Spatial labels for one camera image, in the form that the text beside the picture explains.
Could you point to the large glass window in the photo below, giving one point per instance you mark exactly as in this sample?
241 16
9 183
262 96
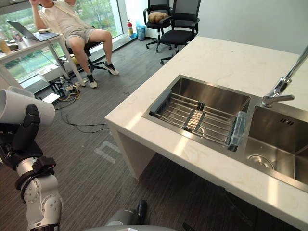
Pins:
101 14

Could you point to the stainless steel double sink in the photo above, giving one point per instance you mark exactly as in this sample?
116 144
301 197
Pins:
216 96

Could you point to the yellow object on desk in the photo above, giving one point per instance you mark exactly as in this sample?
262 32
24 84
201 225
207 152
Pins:
4 47

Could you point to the black office chair with armrests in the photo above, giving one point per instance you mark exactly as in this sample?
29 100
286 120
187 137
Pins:
178 36

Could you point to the white marble kitchen island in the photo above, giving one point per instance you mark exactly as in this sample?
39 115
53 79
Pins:
216 60

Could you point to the red fire extinguisher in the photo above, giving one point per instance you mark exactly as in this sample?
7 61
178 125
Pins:
130 27

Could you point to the black device on floor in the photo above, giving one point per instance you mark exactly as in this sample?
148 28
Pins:
56 87

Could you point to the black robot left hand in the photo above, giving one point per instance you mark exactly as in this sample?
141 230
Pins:
25 134

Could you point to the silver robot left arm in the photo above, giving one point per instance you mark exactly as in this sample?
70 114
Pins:
41 192

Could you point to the brown cushion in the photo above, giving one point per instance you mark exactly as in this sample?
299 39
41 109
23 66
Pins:
157 17

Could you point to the chrome kitchen faucet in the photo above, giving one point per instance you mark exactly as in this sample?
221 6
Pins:
279 89

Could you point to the white paper sheet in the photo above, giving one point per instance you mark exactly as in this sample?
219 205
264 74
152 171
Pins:
50 98

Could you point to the steel sink drying rack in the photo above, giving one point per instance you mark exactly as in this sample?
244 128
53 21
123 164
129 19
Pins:
211 120

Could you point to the bin with blue bag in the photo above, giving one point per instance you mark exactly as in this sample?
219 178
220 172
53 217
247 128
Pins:
140 32

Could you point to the silver robot left leg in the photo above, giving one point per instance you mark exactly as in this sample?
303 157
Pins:
125 215

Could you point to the black mesh office chair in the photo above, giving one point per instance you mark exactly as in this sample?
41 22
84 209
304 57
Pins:
156 7

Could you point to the black swivel chair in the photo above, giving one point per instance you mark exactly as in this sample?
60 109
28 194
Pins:
93 44

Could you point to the white office desk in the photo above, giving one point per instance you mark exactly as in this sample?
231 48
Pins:
29 47

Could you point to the grey open laptop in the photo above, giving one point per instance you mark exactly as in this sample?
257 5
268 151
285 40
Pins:
22 30

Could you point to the steel sink drain strainer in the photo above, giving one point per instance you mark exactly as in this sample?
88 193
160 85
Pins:
261 161

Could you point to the person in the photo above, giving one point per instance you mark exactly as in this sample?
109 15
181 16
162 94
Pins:
65 19

